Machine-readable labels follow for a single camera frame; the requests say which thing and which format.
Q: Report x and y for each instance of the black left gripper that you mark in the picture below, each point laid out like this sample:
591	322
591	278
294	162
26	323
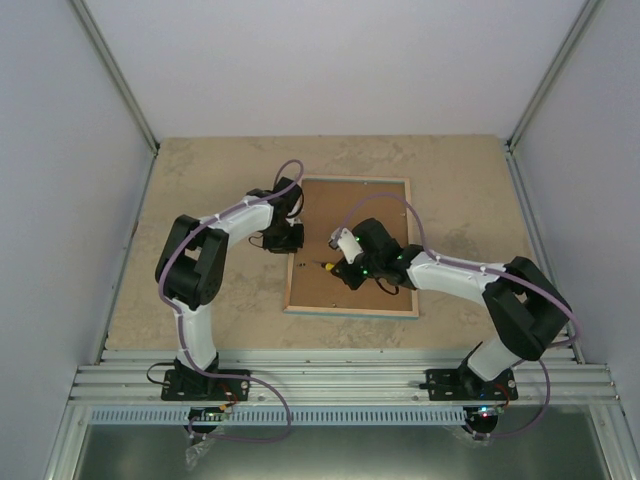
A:
297	242

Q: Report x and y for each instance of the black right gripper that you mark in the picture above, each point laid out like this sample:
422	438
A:
345	273

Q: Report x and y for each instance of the yellow screwdriver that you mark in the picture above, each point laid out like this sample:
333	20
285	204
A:
327	266

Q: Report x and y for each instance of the teal picture frame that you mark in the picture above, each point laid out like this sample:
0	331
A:
329	200

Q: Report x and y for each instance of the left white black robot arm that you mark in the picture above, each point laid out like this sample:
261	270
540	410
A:
191	267

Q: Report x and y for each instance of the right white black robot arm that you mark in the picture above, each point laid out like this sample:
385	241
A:
526	310

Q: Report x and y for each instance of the right controller board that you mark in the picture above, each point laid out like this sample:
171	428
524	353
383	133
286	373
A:
483	412

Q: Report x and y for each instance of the controller board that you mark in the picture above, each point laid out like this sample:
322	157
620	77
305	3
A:
214	414
483	412

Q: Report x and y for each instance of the left controller board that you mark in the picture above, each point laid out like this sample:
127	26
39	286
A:
214	414

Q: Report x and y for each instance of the clear plastic bag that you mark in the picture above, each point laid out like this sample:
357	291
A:
196	450

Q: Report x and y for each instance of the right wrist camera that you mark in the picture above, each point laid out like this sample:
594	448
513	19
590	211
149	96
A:
344	240

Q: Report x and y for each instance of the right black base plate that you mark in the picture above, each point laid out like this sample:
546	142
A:
445	385

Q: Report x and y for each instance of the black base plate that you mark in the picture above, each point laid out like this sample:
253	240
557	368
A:
188	385
445	385

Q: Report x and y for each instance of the grey slotted cable duct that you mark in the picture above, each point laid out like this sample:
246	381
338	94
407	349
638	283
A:
276	416

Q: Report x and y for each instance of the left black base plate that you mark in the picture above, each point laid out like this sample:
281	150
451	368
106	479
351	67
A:
188	385

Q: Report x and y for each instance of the aluminium rail base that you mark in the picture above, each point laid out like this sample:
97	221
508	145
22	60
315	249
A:
336	377

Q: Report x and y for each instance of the left aluminium corner post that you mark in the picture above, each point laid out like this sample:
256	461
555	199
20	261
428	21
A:
104	53

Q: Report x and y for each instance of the aluminium corner post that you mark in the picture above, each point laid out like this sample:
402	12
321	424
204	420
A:
578	28
104	53

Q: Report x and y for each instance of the right aluminium corner post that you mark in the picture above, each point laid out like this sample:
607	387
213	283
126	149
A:
578	28

